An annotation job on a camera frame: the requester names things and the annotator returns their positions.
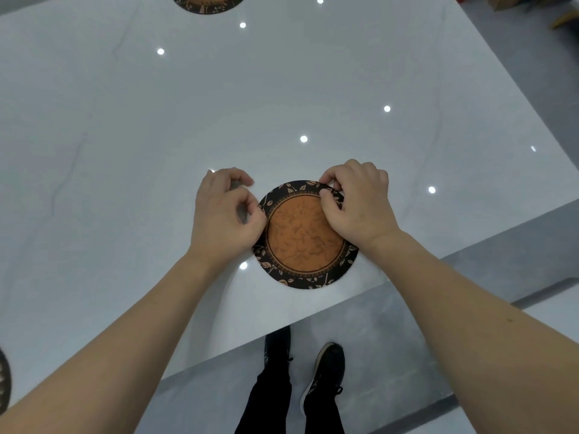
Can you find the person's right hand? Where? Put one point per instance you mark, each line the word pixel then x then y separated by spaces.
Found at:
pixel 362 212

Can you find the person's left hand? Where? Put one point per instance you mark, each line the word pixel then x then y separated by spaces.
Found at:
pixel 217 221

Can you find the person's right thumb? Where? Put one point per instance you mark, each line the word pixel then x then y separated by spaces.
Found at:
pixel 329 204

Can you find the person's left thumb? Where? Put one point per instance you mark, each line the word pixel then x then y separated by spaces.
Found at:
pixel 258 220

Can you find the round brown black placemat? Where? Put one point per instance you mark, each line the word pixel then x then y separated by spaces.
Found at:
pixel 208 3
pixel 3 379
pixel 303 241

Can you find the person's right forearm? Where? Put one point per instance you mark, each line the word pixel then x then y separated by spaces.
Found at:
pixel 479 343

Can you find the person's left forearm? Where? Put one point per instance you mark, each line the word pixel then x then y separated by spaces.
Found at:
pixel 122 343

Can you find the person's left black shoe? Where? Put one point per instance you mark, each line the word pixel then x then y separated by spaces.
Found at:
pixel 277 350

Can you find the person's black shoe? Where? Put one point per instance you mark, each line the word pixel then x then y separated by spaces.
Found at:
pixel 277 350
pixel 325 370

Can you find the person's right black shoe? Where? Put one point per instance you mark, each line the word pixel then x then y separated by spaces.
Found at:
pixel 325 370

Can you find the person's left trouser leg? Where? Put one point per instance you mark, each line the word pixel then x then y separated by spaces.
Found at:
pixel 267 402

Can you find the person's trouser leg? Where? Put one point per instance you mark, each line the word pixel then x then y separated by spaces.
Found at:
pixel 322 413
pixel 267 402

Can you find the person's right trouser leg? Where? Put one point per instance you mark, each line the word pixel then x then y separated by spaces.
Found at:
pixel 322 413

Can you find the yellow object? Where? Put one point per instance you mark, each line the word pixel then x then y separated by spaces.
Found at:
pixel 565 18

